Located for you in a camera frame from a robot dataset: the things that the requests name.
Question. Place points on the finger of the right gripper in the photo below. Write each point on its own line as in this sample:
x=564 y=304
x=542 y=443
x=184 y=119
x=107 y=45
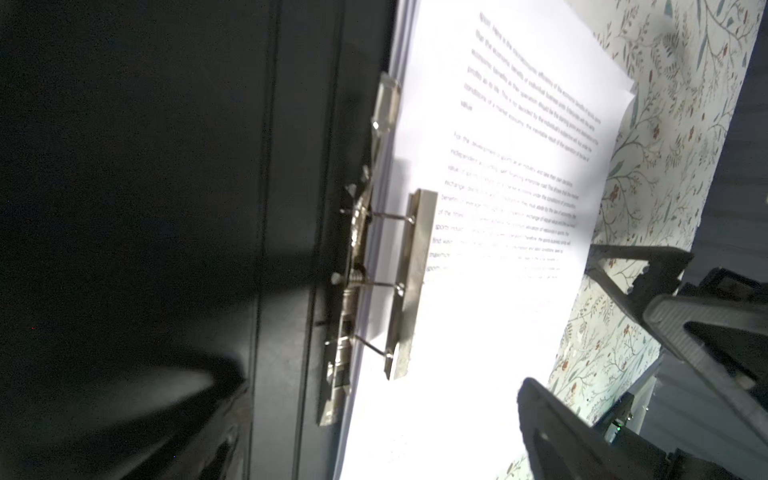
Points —
x=725 y=343
x=660 y=276

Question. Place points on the printed sheet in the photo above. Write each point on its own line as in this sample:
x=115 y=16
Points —
x=510 y=113

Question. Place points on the floral table mat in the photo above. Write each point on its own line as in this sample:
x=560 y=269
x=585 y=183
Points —
x=688 y=60

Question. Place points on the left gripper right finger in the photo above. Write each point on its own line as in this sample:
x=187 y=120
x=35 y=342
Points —
x=561 y=446

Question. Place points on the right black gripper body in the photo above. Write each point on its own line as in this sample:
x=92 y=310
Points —
x=724 y=284

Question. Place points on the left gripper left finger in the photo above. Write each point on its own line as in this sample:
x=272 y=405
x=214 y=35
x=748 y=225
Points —
x=203 y=437

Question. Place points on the grey folder with black inside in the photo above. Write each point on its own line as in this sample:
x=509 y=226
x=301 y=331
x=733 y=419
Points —
x=175 y=177

